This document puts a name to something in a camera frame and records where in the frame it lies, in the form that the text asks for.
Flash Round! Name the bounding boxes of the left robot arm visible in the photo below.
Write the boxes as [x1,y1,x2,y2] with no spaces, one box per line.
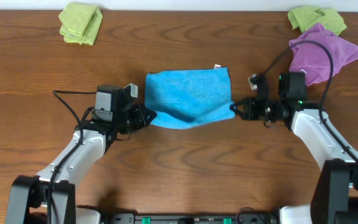
[5,83,157,223]

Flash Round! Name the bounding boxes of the folded green cloth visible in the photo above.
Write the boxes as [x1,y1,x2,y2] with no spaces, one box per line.
[58,2,103,45]

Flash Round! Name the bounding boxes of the blue cloth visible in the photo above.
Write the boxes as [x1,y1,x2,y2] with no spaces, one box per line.
[144,67,235,129]

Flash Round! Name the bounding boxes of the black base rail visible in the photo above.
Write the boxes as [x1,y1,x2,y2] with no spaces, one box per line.
[76,212,281,224]

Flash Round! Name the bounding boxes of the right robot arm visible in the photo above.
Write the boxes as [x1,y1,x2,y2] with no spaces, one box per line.
[230,72,358,223]

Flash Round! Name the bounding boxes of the purple cloth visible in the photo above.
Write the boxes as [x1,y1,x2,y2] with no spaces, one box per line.
[289,23,358,86]

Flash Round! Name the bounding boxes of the crumpled green cloth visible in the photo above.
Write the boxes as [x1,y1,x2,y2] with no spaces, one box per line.
[288,6,347,35]

